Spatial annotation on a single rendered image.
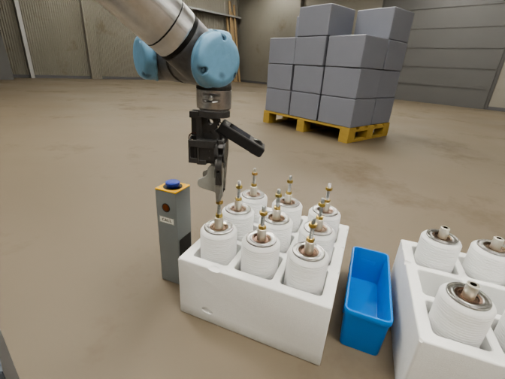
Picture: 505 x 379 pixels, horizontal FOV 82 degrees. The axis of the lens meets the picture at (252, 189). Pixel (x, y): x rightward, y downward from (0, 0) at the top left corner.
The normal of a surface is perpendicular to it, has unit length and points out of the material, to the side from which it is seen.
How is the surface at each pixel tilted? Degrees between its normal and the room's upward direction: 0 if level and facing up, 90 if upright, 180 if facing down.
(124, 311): 0
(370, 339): 92
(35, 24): 90
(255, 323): 90
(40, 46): 90
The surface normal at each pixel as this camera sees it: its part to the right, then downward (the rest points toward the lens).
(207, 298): -0.38, 0.34
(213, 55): 0.63, 0.34
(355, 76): -0.76, 0.22
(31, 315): 0.06, -0.92
